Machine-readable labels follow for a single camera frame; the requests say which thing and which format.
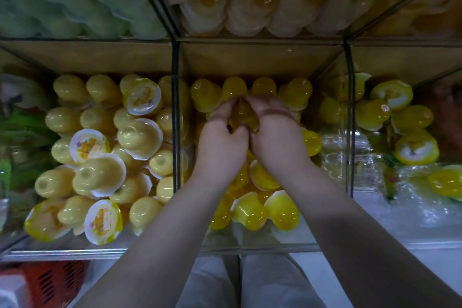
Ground pile of yellow jelly cups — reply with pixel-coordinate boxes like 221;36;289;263
189;75;323;233

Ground person's left hand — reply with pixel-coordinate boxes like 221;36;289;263
191;98;251;191

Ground person's right forearm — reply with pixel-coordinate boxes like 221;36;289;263
282;166;462;308

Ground single yellow jelly cup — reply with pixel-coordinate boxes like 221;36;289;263
230;98;261;132

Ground pile of pale yellow jelly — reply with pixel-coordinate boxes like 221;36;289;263
24;73;192;246

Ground green juice pouches pile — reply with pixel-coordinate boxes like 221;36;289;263
0;73;51;233

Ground person's right hand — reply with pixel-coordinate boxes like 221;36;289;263
245;95;311;184

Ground light grey shorts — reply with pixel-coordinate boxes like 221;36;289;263
177;254;326;308

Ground pile of pastel jelly cups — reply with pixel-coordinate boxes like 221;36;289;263
318;73;462;200

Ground dark red object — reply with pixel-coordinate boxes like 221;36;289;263
0;261;88;308

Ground person's left forearm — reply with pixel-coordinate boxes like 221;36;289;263
76;174;243;308

